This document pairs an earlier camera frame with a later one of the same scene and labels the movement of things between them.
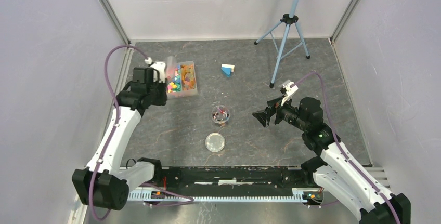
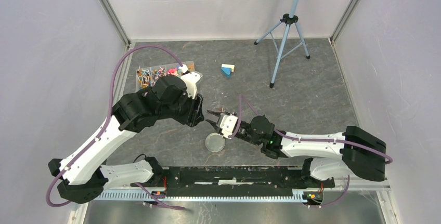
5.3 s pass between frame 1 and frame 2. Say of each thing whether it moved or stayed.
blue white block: stayed
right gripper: moved
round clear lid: stayed
